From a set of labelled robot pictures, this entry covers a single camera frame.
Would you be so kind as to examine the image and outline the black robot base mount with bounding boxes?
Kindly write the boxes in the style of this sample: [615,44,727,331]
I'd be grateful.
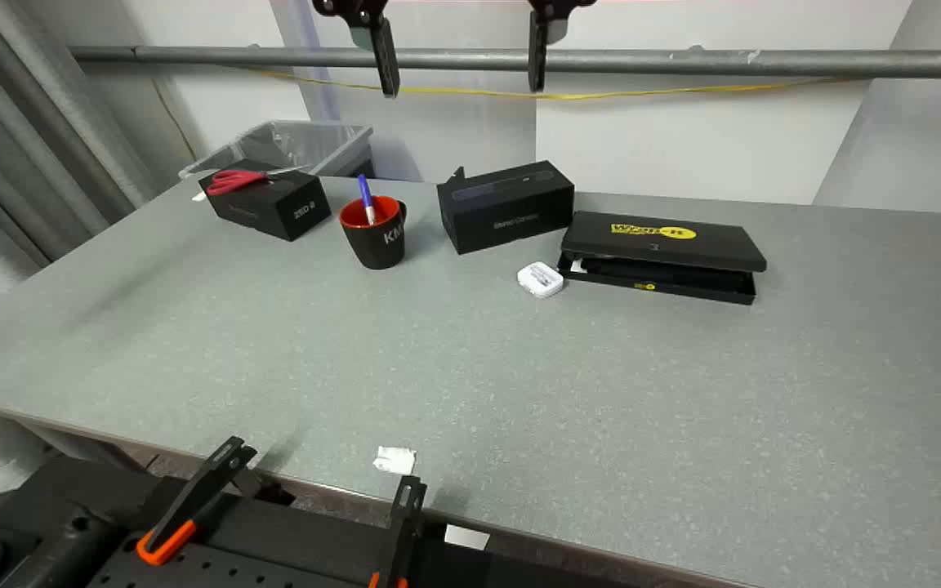
[0,446,737,588]

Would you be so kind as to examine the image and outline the grey metal pipe rail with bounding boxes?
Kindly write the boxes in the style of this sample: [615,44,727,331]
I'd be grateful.
[68,44,941,81]

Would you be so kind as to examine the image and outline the small white tape piece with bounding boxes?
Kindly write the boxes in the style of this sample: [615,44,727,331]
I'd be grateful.
[370,440,421,480]

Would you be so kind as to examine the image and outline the yellow cord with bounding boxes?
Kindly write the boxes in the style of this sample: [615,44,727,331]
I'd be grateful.
[262,70,834,109]

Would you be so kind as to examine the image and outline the grey plastic bin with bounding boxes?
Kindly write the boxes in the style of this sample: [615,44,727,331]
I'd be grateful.
[177,119,375,186]

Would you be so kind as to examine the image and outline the plain black cardboard box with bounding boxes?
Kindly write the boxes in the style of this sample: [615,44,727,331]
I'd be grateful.
[434,156,580,259]

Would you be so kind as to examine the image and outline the red handled scissors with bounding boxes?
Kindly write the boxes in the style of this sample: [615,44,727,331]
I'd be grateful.
[203,163,295,203]

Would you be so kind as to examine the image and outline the blue vertical wall strip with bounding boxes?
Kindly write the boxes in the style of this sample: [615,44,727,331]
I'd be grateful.
[273,0,346,123]

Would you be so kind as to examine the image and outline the black clamp long orange handle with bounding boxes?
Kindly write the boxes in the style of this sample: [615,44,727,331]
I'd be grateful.
[132,433,262,573]

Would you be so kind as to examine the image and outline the black clamp short orange handle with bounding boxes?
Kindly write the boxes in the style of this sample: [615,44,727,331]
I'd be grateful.
[364,474,433,588]

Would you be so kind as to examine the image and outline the red and black mug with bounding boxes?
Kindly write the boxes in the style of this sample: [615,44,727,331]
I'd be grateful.
[337,194,411,270]

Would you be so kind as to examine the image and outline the small white box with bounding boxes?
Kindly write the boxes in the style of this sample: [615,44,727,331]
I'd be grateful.
[513,259,569,301]

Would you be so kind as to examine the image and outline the blue pen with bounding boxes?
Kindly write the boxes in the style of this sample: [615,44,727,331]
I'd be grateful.
[353,173,379,229]

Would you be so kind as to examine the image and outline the flat black box yellow logo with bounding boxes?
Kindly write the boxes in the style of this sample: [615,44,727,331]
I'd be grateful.
[557,209,773,307]

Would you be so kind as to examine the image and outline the black stereo camera box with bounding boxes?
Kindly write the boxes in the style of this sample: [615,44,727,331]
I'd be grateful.
[200,163,334,246]

